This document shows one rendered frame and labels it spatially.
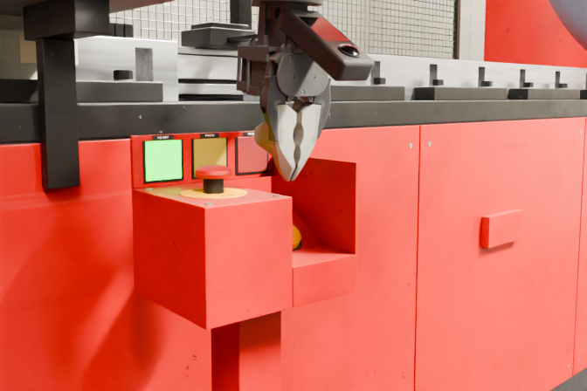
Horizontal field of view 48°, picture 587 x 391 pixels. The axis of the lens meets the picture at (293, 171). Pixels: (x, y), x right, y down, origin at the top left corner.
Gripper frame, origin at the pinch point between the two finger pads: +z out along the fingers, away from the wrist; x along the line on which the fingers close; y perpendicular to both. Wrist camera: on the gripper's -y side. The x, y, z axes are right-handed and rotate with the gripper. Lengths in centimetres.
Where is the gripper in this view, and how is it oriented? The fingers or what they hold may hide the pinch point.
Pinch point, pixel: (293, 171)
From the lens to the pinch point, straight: 74.8
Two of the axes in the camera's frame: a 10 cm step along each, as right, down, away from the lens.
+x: -7.8, 0.7, -6.2
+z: -0.5, 9.8, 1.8
